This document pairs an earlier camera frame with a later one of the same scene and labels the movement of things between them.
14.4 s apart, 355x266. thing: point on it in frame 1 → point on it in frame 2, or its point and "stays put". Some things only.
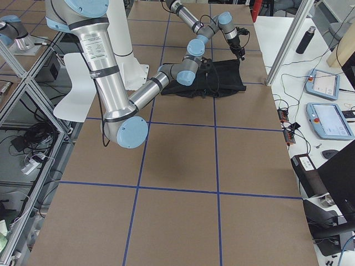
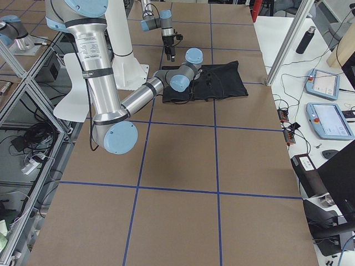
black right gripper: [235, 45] → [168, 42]
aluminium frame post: [304, 8] stays put
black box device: [308, 175] stays put
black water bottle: [305, 40] stays put
